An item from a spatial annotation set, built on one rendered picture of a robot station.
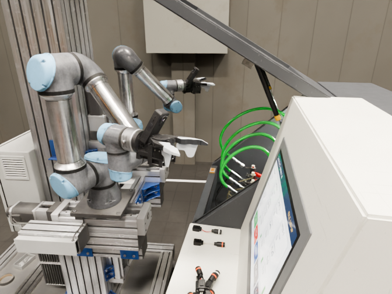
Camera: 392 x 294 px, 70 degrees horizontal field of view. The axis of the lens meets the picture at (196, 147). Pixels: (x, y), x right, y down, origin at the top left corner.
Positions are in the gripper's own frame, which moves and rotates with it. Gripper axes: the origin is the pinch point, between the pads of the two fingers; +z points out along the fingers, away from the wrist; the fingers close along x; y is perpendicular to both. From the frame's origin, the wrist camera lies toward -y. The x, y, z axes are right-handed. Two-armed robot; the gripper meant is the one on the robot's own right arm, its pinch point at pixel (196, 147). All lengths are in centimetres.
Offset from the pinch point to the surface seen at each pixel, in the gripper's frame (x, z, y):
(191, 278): -6.0, -1.6, 47.3
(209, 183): -72, -29, 41
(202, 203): -51, -22, 44
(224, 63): -280, -124, -33
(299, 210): 12.5, 30.2, 4.0
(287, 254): 16.1, 29.9, 11.6
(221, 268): -15.4, 5.4, 46.0
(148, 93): -242, -216, 13
